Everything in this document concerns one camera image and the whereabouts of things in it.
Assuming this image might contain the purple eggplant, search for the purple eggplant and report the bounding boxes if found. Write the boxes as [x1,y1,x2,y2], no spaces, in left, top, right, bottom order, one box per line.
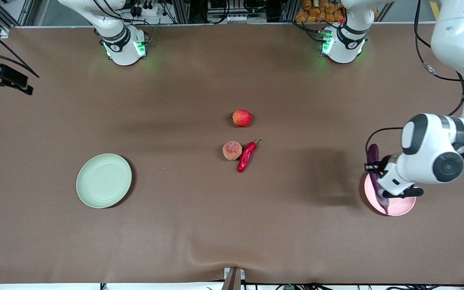
[367,144,390,215]

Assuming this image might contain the red chili pepper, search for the red chili pepper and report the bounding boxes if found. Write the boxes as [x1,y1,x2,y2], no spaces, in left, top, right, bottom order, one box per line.
[237,138,264,173]

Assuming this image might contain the red apple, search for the red apple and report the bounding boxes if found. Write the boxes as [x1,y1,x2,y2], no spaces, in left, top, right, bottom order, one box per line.
[231,110,253,128]

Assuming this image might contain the orange peach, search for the orange peach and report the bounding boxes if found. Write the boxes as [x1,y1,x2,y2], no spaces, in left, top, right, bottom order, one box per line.
[222,141,243,161]

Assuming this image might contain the pink plate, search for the pink plate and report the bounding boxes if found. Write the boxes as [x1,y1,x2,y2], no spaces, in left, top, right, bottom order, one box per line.
[364,171,416,217]

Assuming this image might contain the green plate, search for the green plate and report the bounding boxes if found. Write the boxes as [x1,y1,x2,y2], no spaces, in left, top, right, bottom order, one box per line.
[76,153,133,209]

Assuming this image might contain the white power strip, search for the white power strip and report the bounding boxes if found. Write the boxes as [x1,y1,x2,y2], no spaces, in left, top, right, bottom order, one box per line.
[132,3,169,19]

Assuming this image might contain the pile of orange items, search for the pile of orange items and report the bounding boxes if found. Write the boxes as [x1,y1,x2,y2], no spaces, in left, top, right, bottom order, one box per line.
[295,0,345,23]

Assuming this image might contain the metal table clamp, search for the metal table clamp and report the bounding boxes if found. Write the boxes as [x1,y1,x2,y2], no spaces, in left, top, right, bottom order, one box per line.
[222,267,246,290]

